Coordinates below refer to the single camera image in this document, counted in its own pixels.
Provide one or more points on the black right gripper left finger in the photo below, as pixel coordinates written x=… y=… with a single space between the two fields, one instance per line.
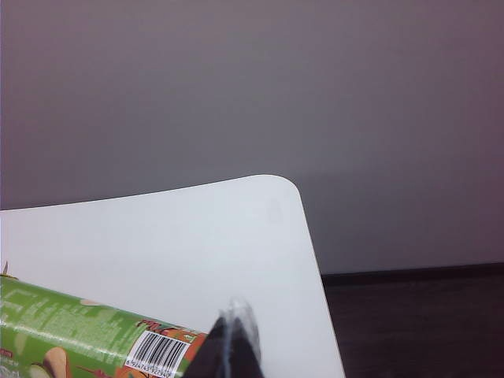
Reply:
x=208 y=358

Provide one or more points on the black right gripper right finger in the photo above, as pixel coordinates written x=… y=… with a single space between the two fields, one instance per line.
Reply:
x=244 y=354

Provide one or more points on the green chips can yellow lid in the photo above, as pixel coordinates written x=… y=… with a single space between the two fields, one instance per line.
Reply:
x=78 y=327

